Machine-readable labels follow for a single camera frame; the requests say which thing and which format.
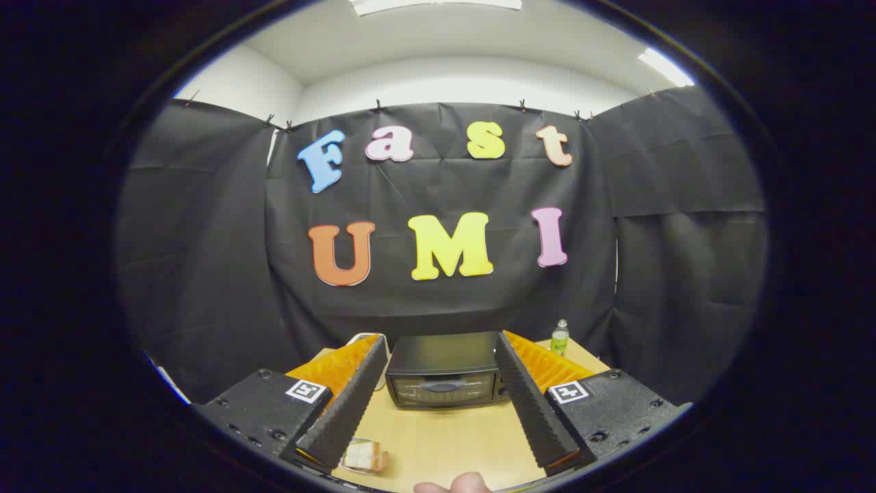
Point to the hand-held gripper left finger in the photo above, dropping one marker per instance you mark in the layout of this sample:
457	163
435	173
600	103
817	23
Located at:
349	404

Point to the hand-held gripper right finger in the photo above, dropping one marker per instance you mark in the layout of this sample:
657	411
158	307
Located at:
534	404

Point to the toasted bread sandwich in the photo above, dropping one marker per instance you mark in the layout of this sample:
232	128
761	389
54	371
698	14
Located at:
363	453

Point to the black toaster oven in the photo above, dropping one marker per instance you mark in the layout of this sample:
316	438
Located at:
438	356

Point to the white bread toaster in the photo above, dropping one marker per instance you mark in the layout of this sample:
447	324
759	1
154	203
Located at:
366	335

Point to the small white plastic tray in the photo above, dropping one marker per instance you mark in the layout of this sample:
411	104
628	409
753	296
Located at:
385	461

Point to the green label drink bottle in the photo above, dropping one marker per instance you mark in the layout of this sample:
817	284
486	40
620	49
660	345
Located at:
560	341

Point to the short ceiling light panel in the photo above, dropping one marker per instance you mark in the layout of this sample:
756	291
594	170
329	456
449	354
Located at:
665	67

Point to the long ceiling light panel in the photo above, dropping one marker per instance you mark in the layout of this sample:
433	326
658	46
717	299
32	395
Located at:
438	4

